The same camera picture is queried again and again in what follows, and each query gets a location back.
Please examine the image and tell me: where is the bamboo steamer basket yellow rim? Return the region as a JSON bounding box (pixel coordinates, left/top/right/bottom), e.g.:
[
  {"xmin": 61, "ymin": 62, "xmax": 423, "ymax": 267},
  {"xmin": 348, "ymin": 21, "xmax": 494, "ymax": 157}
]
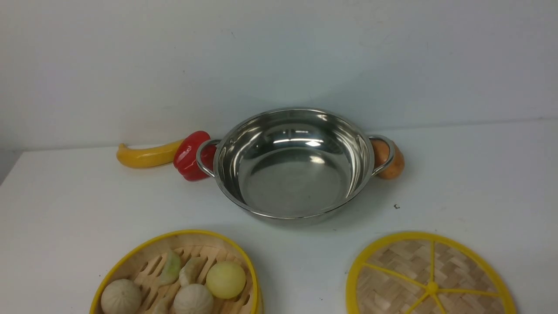
[{"xmin": 90, "ymin": 230, "xmax": 265, "ymax": 314}]

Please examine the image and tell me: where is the bamboo steamer lid yellow rim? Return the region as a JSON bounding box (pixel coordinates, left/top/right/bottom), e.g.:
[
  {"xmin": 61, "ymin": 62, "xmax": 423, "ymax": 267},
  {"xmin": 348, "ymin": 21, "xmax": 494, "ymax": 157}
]
[{"xmin": 345, "ymin": 231, "xmax": 518, "ymax": 314}]

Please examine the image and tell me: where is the stainless steel pot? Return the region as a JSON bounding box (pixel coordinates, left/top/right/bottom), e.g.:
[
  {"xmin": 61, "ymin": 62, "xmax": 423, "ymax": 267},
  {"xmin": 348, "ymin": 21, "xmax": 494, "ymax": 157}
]
[{"xmin": 197, "ymin": 107, "xmax": 391, "ymax": 225}]

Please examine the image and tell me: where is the red bell pepper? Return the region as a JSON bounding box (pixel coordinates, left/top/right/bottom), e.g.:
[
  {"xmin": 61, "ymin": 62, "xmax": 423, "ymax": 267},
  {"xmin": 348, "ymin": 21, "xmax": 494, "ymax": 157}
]
[{"xmin": 173, "ymin": 130, "xmax": 211, "ymax": 181}]

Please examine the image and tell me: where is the brown potato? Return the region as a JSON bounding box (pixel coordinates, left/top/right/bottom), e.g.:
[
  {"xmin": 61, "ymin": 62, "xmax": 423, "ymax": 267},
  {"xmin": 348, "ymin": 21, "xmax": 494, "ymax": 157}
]
[{"xmin": 370, "ymin": 139, "xmax": 406, "ymax": 180}]

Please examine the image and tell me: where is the yellow banana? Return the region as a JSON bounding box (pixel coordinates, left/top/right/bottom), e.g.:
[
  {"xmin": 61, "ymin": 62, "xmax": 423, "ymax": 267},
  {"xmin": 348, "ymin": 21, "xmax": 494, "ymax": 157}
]
[{"xmin": 116, "ymin": 140, "xmax": 183, "ymax": 169}]

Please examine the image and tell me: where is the yellow steamed bun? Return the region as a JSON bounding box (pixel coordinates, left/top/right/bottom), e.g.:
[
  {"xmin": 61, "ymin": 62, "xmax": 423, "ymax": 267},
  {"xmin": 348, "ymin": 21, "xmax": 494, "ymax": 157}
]
[{"xmin": 206, "ymin": 261, "xmax": 247, "ymax": 299}]

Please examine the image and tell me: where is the white dumpling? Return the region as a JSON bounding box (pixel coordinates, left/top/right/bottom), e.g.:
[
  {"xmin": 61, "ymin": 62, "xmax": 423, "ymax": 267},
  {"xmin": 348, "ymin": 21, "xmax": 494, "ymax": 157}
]
[{"xmin": 179, "ymin": 256, "xmax": 207, "ymax": 288}]

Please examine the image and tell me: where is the green dumpling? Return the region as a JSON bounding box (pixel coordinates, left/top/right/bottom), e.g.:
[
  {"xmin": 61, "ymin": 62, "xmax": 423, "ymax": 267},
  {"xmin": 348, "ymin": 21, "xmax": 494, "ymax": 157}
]
[{"xmin": 159, "ymin": 250, "xmax": 182, "ymax": 286}]

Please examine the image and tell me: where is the beige steamed bun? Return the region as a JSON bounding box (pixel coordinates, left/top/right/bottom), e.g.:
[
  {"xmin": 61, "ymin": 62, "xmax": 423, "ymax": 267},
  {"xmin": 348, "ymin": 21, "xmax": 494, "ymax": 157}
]
[{"xmin": 173, "ymin": 284, "xmax": 214, "ymax": 314}]

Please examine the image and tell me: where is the white steamed bun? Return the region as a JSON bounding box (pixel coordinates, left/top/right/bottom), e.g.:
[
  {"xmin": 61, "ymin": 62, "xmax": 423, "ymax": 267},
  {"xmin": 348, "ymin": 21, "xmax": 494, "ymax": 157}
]
[{"xmin": 100, "ymin": 279, "xmax": 142, "ymax": 314}]

